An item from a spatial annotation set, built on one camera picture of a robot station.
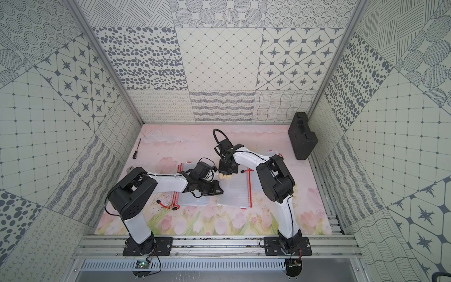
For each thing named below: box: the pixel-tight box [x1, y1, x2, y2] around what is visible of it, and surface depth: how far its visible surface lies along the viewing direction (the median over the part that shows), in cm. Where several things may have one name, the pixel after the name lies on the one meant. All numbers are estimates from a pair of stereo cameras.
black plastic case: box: [287, 111, 319, 161], surface depth 97 cm
